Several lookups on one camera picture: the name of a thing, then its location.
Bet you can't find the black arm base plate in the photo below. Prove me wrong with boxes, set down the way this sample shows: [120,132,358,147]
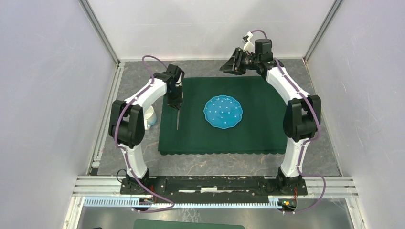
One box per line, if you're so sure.
[120,176,308,204]

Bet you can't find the blue polka dot plate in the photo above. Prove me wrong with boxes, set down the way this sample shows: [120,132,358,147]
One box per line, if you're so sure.
[203,95,244,130]

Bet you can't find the blue slotted cable duct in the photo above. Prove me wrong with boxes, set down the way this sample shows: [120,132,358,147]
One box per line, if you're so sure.
[84,197,282,209]

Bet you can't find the green mat at bottom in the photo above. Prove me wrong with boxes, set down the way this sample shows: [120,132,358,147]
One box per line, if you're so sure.
[133,219,244,229]

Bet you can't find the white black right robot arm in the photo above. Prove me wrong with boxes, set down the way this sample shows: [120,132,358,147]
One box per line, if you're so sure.
[220,39,321,195]

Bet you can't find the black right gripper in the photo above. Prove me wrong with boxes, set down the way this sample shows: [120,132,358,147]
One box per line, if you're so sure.
[220,47,260,75]

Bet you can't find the aluminium frame rails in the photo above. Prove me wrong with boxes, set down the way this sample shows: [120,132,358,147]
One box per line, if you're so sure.
[62,0,369,229]

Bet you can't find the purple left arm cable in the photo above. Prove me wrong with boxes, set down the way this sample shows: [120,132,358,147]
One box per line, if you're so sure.
[114,55,176,213]

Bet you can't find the dark green cloth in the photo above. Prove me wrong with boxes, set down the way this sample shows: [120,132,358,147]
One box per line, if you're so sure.
[158,76,287,155]

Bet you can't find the white blue mug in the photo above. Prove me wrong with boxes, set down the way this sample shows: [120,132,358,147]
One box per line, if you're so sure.
[144,106,157,130]

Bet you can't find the silver fork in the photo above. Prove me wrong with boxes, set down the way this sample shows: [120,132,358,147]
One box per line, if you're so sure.
[176,109,181,130]

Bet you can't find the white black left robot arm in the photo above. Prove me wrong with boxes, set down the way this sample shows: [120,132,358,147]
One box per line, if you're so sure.
[108,64,185,195]

